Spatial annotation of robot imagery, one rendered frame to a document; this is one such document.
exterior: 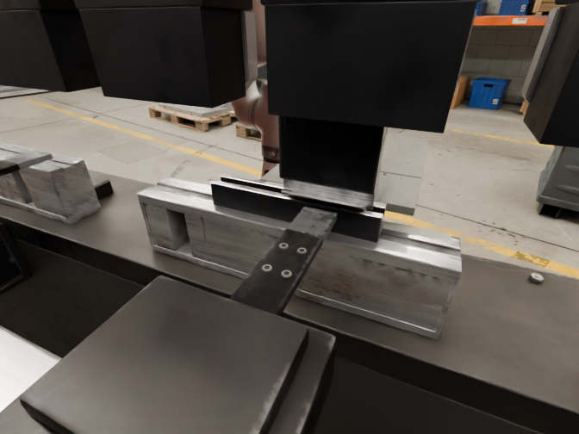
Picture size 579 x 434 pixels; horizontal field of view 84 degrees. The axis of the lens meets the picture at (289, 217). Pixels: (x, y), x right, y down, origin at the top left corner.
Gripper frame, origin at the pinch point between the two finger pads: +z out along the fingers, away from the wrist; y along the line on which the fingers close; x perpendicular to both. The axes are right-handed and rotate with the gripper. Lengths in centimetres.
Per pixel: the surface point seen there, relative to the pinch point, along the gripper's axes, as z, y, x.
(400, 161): -24.4, -16.8, -30.4
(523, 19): -90, 498, -42
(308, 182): -25.1, -33.3, -25.0
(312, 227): -23, -38, -28
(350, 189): -25, -33, -29
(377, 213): -23, -32, -32
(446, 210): 59, 179, -31
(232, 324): -25, -52, -31
